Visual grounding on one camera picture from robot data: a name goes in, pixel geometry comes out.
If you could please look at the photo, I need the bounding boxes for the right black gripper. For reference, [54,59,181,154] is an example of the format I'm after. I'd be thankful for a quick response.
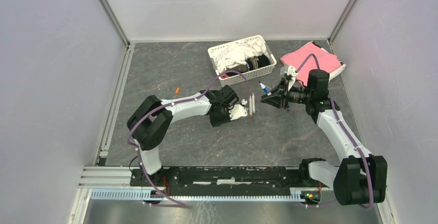
[261,77,313,109]

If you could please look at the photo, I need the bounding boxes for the white pen blue ends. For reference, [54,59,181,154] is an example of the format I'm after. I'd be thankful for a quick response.
[259,82,272,95]

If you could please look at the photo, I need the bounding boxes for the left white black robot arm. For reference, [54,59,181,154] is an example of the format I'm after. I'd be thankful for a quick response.
[127,85,248,187]

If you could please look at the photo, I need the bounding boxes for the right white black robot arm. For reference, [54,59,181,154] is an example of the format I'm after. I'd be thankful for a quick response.
[260,66,388,208]

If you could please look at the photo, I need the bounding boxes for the white pen blue tip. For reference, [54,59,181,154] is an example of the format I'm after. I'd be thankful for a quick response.
[251,93,256,115]

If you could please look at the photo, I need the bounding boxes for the black cloth in basket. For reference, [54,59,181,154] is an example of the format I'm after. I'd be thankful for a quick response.
[227,55,271,73]

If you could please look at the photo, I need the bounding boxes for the white plastic basket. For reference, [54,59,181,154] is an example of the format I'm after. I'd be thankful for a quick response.
[208,35,277,86]

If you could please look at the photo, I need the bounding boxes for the white cloth in basket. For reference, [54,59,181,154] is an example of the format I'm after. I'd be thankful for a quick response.
[211,39,268,73]

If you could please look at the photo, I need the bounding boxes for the pink folded cloth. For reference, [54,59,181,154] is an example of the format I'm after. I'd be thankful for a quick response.
[280,42,343,83]

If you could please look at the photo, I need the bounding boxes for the white cloth under pink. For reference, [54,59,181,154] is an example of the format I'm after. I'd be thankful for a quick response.
[318,47,346,81]

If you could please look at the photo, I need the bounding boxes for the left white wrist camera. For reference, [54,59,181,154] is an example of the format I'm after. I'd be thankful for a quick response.
[228,99,248,121]

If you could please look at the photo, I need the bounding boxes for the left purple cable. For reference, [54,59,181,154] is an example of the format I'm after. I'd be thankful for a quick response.
[127,70,252,208]

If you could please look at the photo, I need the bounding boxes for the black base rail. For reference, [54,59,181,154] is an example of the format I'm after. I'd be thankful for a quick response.
[150,166,326,197]

